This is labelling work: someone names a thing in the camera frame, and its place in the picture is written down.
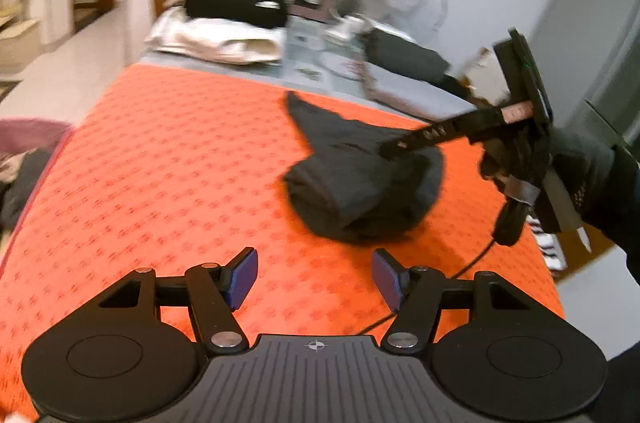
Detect dark grey sweatpants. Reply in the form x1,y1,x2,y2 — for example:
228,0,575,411
283,91,444,244

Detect black folded clothes stack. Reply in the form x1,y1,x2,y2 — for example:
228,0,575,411
184,0,288,30

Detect black gloved right hand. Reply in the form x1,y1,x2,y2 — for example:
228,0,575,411
550,128,616,231

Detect light grey folded garment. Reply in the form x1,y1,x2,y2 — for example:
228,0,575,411
361,62,476,122

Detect dark grey folded garment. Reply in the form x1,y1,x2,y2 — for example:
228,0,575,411
363,30,450,85

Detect silver refrigerator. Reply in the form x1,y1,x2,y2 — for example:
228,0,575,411
529,0,639,146

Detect orange floral table mat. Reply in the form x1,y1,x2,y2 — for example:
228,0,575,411
0,63,565,421

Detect striped white garment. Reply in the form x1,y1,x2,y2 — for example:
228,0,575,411
526,216,566,275

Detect white power strip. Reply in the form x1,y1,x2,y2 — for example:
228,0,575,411
324,16,370,45

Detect purple laundry basket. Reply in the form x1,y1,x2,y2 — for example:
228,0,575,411
1,118,73,231

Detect white folded padded jacket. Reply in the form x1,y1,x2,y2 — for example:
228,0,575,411
144,7,286,65

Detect cream low cabinet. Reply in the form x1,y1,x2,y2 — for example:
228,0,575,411
0,19,42,74

